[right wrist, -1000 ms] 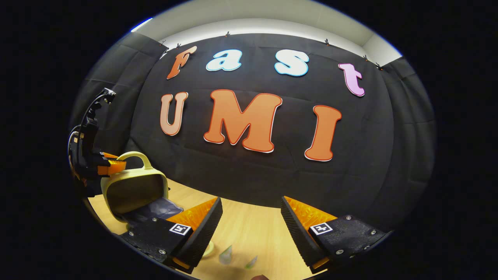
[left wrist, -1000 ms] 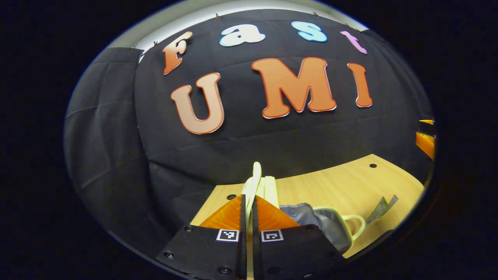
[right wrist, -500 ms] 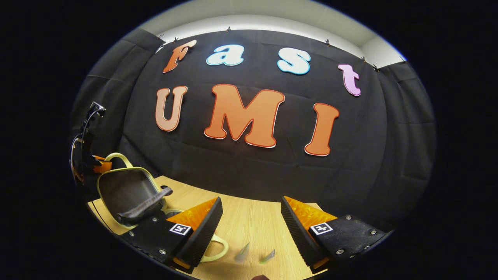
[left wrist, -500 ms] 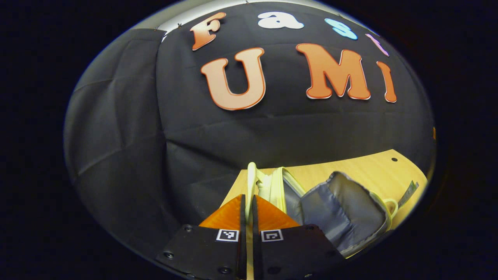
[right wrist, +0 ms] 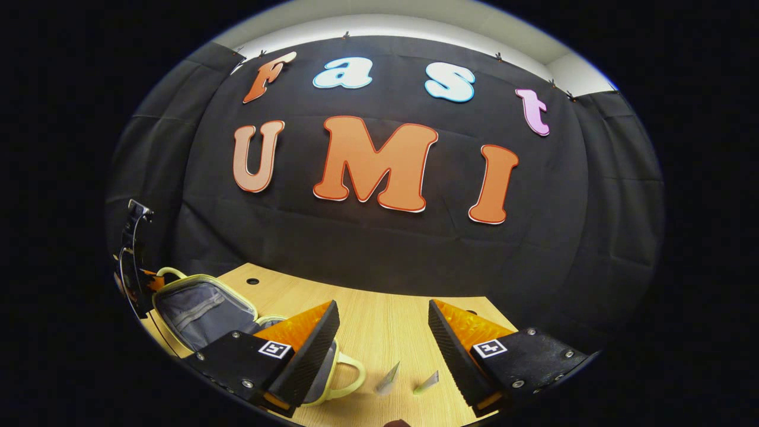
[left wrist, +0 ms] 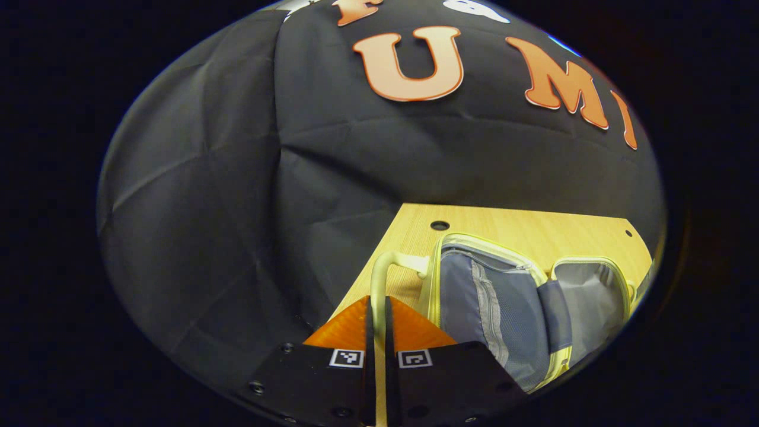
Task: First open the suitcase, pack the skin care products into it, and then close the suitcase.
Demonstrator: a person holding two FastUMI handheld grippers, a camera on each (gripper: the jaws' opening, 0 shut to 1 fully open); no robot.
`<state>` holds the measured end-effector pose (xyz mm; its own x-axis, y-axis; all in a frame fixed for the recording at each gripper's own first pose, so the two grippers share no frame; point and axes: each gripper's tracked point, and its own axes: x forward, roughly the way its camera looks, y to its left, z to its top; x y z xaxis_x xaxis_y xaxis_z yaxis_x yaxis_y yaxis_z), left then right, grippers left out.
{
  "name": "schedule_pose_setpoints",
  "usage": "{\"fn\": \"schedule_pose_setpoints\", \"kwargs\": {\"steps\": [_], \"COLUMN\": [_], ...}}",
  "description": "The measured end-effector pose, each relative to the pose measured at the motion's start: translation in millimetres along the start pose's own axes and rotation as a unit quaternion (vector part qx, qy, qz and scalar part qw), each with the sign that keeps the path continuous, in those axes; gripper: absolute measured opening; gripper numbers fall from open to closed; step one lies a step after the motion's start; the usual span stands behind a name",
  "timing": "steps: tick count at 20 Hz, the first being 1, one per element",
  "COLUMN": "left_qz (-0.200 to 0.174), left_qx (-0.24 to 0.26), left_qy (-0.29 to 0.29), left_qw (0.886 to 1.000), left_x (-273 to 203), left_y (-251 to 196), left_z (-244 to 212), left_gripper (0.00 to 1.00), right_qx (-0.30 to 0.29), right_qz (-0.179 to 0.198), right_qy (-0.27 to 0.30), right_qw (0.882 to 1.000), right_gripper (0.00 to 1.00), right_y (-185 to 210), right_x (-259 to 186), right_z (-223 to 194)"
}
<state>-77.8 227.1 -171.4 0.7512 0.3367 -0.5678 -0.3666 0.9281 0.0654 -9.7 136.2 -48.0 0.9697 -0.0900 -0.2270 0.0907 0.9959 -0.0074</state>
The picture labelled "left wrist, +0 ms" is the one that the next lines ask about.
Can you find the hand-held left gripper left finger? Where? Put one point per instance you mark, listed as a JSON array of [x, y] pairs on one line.
[[308, 385]]

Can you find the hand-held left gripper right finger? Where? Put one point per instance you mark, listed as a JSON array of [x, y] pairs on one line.
[[450, 385]]

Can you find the cream suitcase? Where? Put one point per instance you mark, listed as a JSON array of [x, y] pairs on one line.
[[504, 296]]

